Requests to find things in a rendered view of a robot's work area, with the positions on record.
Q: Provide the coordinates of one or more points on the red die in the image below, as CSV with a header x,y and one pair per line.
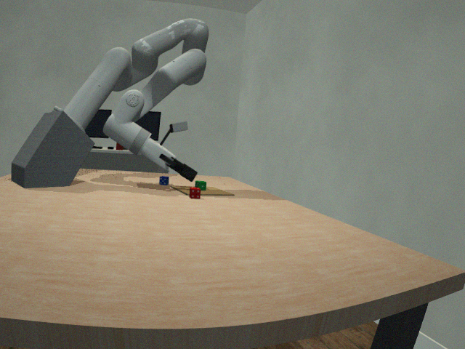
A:
x,y
195,192

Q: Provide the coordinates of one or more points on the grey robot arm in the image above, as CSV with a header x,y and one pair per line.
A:
x,y
116,65

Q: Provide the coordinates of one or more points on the green die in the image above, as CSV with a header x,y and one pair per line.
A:
x,y
200,184

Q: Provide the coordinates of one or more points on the tan square mat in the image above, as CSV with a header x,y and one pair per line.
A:
x,y
210,191

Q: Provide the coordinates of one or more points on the blue die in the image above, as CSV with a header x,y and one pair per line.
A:
x,y
164,180

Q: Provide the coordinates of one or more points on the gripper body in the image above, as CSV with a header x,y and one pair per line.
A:
x,y
152,150

